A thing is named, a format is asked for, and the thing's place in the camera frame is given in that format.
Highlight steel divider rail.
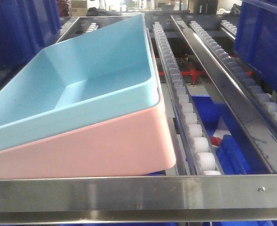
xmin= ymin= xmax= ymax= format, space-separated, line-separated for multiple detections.
xmin=171 ymin=16 xmax=277 ymax=173

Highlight blue crate on right shelf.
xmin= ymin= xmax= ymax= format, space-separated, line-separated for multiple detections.
xmin=234 ymin=0 xmax=277 ymax=92

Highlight white roller track right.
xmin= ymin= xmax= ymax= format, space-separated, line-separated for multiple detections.
xmin=190 ymin=21 xmax=277 ymax=124

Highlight blue crates on lower level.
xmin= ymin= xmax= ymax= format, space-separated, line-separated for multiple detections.
xmin=192 ymin=95 xmax=269 ymax=175

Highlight stainless steel shelf rack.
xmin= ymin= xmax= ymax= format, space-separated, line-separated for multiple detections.
xmin=0 ymin=13 xmax=277 ymax=225

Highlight white roller track middle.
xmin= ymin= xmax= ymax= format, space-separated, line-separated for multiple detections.
xmin=153 ymin=22 xmax=224 ymax=175

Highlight white roller track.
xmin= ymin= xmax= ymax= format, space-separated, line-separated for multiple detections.
xmin=153 ymin=22 xmax=224 ymax=175
xmin=190 ymin=21 xmax=277 ymax=124

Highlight red frame part below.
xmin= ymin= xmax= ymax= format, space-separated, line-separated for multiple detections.
xmin=158 ymin=43 xmax=252 ymax=83

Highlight pink plastic box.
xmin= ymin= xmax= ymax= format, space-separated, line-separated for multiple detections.
xmin=0 ymin=50 xmax=177 ymax=179

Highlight blue crate at left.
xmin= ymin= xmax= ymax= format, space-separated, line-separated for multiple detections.
xmin=0 ymin=0 xmax=61 ymax=66

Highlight cardboard boxes in background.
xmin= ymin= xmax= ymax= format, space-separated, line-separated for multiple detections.
xmin=69 ymin=0 xmax=88 ymax=17

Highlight light blue plastic box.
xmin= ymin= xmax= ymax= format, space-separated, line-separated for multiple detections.
xmin=0 ymin=15 xmax=159 ymax=151

